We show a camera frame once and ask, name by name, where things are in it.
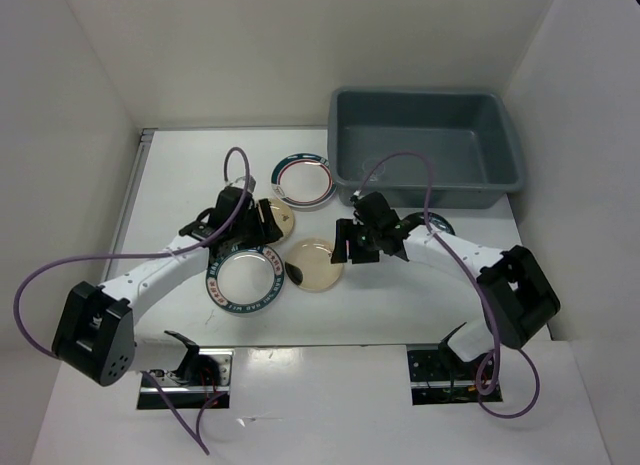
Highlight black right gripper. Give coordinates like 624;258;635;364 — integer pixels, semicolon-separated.
330;218;381;263

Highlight cream plate small motifs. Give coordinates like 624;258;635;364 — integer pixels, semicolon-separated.
267;197;295;244

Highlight cream plate black spot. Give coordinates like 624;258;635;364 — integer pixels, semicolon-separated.
285;238;344;292

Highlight white plate red teal rim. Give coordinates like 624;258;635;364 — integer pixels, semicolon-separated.
270;153;336;209

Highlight white plate dark green rim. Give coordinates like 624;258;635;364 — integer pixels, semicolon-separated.
205;246;285;315

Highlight clear plastic cup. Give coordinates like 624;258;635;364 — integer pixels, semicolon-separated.
361;159;386;183

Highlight blue green patterned plate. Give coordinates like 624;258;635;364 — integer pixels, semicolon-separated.
405;211;456;235

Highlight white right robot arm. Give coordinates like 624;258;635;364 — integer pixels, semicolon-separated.
331;192;561;378

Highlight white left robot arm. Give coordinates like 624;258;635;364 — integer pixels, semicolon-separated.
52;186;283;387

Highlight grey plastic bin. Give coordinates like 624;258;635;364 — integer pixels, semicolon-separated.
327;87;525;209

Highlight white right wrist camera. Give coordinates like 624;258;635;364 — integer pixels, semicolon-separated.
350;190;365;224

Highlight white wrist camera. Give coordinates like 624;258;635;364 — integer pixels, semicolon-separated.
350;190;365;224
227;175;256;194

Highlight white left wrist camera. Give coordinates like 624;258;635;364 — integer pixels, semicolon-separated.
227;175;256;194

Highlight aluminium table edge rail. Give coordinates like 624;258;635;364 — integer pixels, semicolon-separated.
110;128;156;254

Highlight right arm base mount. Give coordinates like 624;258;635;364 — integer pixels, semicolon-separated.
406;344;484;406

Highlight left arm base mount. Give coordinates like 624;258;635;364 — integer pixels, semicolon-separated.
136;331;234;410

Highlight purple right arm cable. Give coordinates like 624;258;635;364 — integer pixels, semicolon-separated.
352;151;542;419

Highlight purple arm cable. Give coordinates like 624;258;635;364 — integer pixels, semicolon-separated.
13;146;254;456
352;151;542;419

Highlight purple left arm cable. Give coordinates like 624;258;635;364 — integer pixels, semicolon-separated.
13;146;254;456

